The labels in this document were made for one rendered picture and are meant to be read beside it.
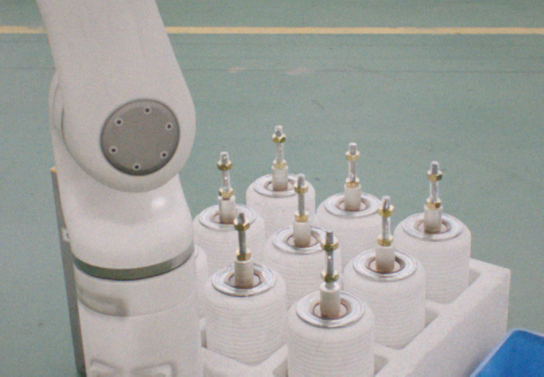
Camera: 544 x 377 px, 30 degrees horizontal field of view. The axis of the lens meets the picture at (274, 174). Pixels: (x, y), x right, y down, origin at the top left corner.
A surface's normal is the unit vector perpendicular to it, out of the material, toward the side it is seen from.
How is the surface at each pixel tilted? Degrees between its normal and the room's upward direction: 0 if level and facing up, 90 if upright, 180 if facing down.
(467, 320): 90
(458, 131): 0
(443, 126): 0
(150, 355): 90
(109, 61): 87
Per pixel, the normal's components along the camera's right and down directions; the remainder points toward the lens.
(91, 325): -0.68, 0.31
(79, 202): -0.19, -0.35
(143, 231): 0.11, -0.77
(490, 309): 0.81, 0.22
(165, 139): 0.55, 0.30
